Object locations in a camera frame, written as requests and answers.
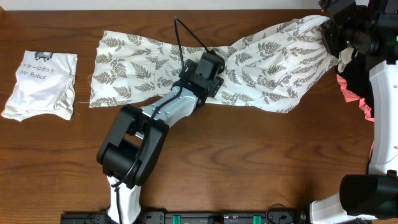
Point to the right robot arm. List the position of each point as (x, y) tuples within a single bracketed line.
[(371, 31)]

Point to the white fern print dress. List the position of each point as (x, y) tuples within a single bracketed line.
[(270, 70)]

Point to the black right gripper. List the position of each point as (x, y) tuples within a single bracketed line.
[(330, 35)]

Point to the black garment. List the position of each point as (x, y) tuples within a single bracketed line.
[(352, 67)]

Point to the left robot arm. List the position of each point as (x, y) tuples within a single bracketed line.
[(133, 144)]

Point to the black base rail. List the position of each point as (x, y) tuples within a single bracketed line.
[(277, 216)]

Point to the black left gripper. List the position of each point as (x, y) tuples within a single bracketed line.
[(189, 70)]

